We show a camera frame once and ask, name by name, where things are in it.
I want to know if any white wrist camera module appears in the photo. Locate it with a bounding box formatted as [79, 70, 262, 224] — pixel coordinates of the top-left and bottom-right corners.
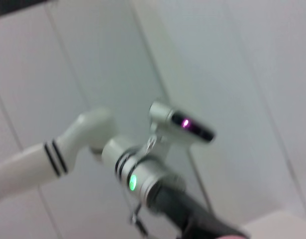
[149, 101, 216, 145]

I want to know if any grey robot neck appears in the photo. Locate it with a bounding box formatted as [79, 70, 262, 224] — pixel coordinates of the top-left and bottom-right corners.
[140, 131, 176, 165]

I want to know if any left arm connector cable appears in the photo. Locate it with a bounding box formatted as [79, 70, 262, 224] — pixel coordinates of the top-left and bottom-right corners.
[127, 199, 150, 237]

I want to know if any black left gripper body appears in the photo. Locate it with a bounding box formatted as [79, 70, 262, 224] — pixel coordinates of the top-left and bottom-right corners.
[152, 185, 252, 239]

